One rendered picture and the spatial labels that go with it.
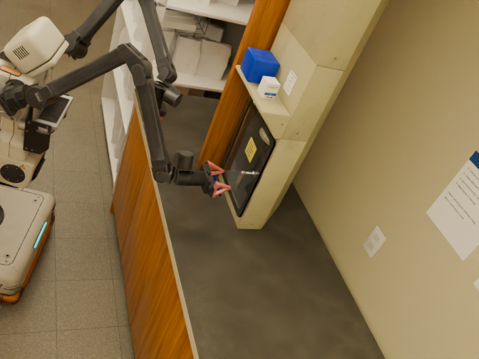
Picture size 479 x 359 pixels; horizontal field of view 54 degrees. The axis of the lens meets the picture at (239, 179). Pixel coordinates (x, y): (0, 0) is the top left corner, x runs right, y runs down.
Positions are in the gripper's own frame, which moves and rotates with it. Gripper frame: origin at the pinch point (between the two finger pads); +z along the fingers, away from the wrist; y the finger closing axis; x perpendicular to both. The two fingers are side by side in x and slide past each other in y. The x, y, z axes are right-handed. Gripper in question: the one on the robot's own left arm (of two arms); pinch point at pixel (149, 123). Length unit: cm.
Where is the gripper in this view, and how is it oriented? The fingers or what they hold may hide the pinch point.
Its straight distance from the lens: 209.8
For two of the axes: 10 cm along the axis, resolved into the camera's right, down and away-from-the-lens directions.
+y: 9.0, 0.6, 4.3
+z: -3.3, 7.4, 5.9
